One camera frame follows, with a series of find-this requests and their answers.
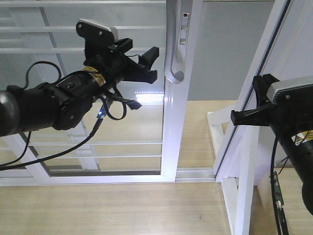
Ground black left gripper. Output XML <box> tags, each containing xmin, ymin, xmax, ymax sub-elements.
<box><xmin>83</xmin><ymin>47</ymin><xmax>159</xmax><ymax>85</ymax></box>

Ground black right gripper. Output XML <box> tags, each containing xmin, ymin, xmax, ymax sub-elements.
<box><xmin>230</xmin><ymin>74</ymin><xmax>293</xmax><ymax>132</ymax></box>

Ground white framed sliding glass door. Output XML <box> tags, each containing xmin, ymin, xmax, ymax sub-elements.
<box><xmin>0</xmin><ymin>0</ymin><xmax>202</xmax><ymax>186</ymax></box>

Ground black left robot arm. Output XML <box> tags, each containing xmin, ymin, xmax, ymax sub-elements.
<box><xmin>0</xmin><ymin>47</ymin><xmax>159</xmax><ymax>137</ymax></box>

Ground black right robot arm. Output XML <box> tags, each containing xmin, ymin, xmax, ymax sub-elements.
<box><xmin>231</xmin><ymin>74</ymin><xmax>313</xmax><ymax>212</ymax></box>

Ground white fixed glass door panel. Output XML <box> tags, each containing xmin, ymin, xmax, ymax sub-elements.
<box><xmin>0</xmin><ymin>2</ymin><xmax>99</xmax><ymax>172</ymax></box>

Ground aluminium bottom door track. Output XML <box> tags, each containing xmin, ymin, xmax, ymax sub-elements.
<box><xmin>175</xmin><ymin>167</ymin><xmax>215</xmax><ymax>183</ymax></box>

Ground green circuit board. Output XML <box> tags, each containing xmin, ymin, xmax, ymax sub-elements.
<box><xmin>270</xmin><ymin>171</ymin><xmax>284</xmax><ymax>210</ymax></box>

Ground wooden base platform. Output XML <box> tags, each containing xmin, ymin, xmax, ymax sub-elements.
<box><xmin>0</xmin><ymin>100</ymin><xmax>240</xmax><ymax>235</ymax></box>

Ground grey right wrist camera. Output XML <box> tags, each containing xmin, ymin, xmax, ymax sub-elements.
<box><xmin>267</xmin><ymin>76</ymin><xmax>313</xmax><ymax>107</ymax></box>

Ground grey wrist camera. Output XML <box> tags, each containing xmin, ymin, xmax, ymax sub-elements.
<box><xmin>267</xmin><ymin>76</ymin><xmax>313</xmax><ymax>107</ymax></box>
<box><xmin>76</xmin><ymin>19</ymin><xmax>118</xmax><ymax>47</ymax></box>

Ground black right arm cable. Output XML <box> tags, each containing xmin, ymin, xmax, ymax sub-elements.
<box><xmin>270</xmin><ymin>136</ymin><xmax>295</xmax><ymax>235</ymax></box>

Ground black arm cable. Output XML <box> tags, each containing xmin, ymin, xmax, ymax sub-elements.
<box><xmin>0</xmin><ymin>61</ymin><xmax>142</xmax><ymax>171</ymax></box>
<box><xmin>270</xmin><ymin>136</ymin><xmax>295</xmax><ymax>235</ymax></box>

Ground white door frame post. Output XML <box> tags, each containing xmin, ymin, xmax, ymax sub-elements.
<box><xmin>214</xmin><ymin>0</ymin><xmax>313</xmax><ymax>182</ymax></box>

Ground white triangular support bracket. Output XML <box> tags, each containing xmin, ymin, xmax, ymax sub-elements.
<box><xmin>207</xmin><ymin>105</ymin><xmax>260</xmax><ymax>235</ymax></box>

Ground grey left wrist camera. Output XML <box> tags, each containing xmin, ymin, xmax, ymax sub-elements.
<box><xmin>76</xmin><ymin>19</ymin><xmax>118</xmax><ymax>47</ymax></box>

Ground silver door handle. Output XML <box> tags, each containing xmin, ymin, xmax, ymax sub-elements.
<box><xmin>164</xmin><ymin>0</ymin><xmax>184</xmax><ymax>84</ymax></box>

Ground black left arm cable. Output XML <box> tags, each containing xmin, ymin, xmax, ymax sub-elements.
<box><xmin>0</xmin><ymin>61</ymin><xmax>142</xmax><ymax>171</ymax></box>

